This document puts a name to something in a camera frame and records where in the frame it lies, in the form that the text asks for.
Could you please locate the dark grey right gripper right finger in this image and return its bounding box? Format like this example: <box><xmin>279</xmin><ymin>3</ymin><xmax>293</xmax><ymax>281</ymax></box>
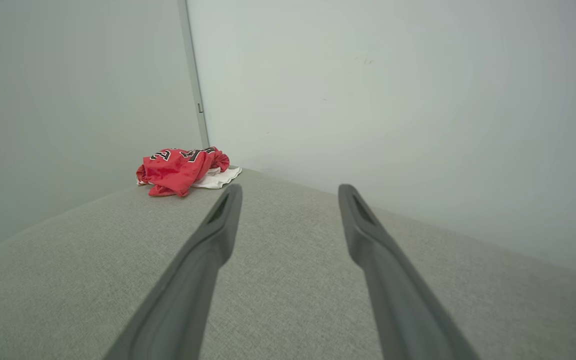
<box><xmin>338</xmin><ymin>184</ymin><xmax>480</xmax><ymax>360</ymax></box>

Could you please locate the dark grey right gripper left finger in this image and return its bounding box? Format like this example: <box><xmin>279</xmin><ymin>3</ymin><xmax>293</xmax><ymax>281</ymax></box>
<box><xmin>103</xmin><ymin>183</ymin><xmax>243</xmax><ymax>360</ymax></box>

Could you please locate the red and white jersey shirt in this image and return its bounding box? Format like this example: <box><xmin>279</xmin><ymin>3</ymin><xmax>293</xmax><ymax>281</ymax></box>
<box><xmin>136</xmin><ymin>146</ymin><xmax>243</xmax><ymax>198</ymax></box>

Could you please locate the grey wall corner strip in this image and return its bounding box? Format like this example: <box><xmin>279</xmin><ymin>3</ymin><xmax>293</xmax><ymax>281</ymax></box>
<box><xmin>176</xmin><ymin>0</ymin><xmax>211</xmax><ymax>149</ymax></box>

